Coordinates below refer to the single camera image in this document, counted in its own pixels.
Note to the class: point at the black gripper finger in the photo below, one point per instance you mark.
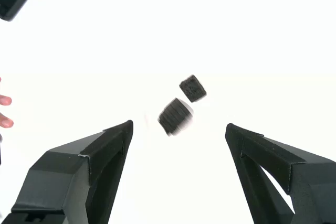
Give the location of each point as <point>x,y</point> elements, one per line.
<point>315,195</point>
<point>52,190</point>

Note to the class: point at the tall black foam box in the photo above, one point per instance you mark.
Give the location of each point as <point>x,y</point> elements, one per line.
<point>174,117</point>

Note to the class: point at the small black foam box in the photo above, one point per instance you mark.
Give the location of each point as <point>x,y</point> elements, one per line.
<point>193,89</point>

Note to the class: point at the person's hand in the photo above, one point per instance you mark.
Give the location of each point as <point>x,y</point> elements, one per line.
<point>5,100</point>

